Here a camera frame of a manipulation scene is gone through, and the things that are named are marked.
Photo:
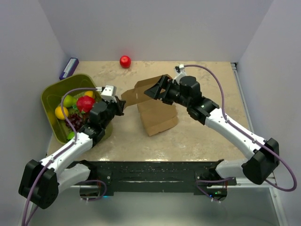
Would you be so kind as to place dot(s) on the small orange fruit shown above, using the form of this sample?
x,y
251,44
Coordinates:
x,y
90,94

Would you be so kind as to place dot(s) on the green pear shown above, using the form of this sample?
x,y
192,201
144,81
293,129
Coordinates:
x,y
69,101

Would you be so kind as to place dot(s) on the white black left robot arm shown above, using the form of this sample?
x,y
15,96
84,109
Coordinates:
x,y
44,180

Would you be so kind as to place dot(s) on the yellow lemon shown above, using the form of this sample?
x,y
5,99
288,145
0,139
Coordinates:
x,y
61,113

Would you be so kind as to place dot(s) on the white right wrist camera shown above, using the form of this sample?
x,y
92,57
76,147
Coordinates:
x,y
179,69

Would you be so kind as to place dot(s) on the red apple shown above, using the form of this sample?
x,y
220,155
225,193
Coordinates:
x,y
125,61

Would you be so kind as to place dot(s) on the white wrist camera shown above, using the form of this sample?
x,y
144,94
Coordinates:
x,y
179,69
108,92

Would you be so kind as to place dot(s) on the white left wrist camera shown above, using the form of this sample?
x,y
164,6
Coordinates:
x,y
108,92

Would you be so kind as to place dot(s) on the red dragon fruit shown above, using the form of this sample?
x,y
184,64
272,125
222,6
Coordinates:
x,y
85,103

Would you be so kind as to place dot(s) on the purple white small box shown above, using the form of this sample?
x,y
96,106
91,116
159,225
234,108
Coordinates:
x,y
69,68

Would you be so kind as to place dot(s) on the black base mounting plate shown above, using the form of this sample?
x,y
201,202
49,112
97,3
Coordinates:
x,y
150,177

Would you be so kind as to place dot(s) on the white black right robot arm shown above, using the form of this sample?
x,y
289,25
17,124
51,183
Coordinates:
x,y
259,160

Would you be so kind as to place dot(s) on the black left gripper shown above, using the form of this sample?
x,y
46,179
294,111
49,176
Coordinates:
x,y
119,105

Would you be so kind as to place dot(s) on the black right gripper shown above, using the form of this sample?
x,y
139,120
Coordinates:
x,y
155,91

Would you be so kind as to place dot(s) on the olive green plastic bin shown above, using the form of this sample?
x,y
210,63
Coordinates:
x,y
76,86

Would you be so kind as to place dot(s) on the dark purple grapes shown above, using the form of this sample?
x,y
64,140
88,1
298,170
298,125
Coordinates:
x,y
76,120

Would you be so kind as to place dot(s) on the brown cardboard paper box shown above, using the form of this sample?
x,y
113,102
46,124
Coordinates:
x,y
155,116

